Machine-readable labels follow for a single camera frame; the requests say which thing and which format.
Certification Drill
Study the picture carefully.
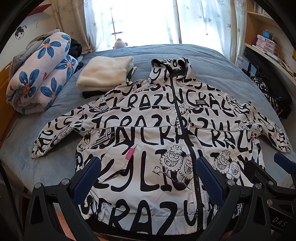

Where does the white black graffiti jacket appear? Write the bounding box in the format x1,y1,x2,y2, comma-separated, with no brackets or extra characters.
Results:
32,58,290,238

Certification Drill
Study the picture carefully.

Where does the black white patterned clothes pile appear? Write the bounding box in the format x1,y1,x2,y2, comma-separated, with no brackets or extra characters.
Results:
242,47,292,119

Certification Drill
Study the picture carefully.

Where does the blue bed blanket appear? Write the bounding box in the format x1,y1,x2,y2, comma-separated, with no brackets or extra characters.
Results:
1,45,295,193

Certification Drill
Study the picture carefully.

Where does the white blue cardboard box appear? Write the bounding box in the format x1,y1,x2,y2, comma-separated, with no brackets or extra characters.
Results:
235,55,249,71

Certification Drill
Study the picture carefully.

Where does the pink drawer box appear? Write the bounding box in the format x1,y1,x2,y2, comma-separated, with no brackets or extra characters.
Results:
255,35,280,55

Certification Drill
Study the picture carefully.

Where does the wooden bookshelf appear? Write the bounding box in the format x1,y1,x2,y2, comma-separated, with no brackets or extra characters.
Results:
244,1,295,91

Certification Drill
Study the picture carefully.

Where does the black folded garment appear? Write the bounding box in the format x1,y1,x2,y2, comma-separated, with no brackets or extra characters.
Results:
82,90,107,99

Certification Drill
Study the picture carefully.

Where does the blue floral folded quilt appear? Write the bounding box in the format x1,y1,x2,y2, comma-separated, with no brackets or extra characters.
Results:
6,32,78,114

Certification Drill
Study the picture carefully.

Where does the cream fluffy folded sweater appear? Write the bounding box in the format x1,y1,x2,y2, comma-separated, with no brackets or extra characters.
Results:
76,56,134,92

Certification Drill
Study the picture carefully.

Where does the black fuzzy garment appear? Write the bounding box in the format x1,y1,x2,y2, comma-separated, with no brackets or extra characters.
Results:
68,39,82,59

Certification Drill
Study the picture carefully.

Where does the white plush toy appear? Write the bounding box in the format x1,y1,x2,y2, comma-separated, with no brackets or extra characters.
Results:
113,38,128,49

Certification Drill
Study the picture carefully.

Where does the white sheer curtain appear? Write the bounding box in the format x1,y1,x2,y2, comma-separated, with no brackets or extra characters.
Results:
84,0,247,62

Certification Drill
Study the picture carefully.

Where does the beige floral curtain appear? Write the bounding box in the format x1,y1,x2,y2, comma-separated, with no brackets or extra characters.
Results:
50,0,94,54

